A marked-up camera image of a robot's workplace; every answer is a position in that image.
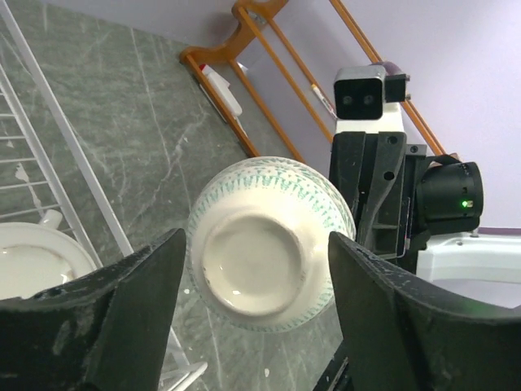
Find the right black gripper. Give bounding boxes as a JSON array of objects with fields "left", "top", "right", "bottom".
[{"left": 329, "top": 132, "right": 484, "bottom": 257}]

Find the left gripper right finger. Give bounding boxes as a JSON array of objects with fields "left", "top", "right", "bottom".
[{"left": 316, "top": 232, "right": 520, "bottom": 390}]

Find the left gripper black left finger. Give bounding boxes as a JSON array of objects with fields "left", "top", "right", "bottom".
[{"left": 1, "top": 228, "right": 186, "bottom": 390}]

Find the white wire dish rack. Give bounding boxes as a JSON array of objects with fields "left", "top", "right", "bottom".
[{"left": 0, "top": 0, "right": 208, "bottom": 391}]

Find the white handled soup bowl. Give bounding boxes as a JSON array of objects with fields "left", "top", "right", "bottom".
[{"left": 1, "top": 209, "right": 98, "bottom": 300}]

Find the light grey bowl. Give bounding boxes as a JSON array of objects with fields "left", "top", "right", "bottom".
[{"left": 186, "top": 156, "right": 356, "bottom": 333}]

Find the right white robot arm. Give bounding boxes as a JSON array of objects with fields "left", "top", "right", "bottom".
[{"left": 329, "top": 132, "right": 520, "bottom": 308}]

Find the orange wooden shelf rack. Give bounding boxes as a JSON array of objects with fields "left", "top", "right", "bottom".
[{"left": 179, "top": 0, "right": 459, "bottom": 164}]

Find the white red eraser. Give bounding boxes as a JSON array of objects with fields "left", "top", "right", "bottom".
[{"left": 199, "top": 64, "right": 243, "bottom": 117}]

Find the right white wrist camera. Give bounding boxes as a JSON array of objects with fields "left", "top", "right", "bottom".
[{"left": 333, "top": 62, "right": 409, "bottom": 134}]

